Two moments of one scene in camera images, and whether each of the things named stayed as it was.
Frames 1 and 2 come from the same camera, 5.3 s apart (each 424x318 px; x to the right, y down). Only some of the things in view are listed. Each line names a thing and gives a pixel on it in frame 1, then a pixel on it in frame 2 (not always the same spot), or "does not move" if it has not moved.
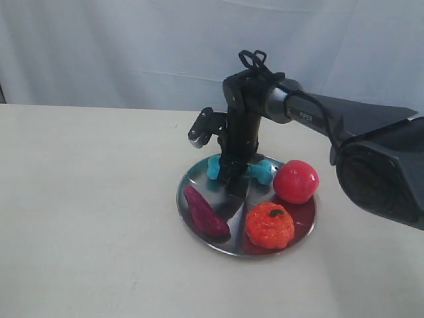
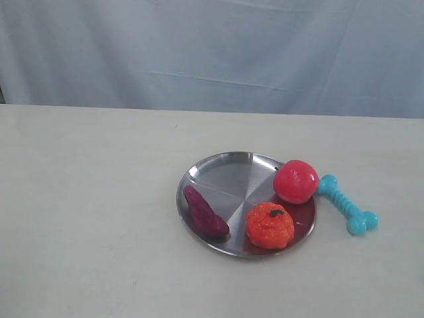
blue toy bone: x=260 y=170 -> x=358 y=222
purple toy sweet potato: x=205 y=214 does not move
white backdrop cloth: x=176 y=54 does not move
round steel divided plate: x=235 y=211 does not move
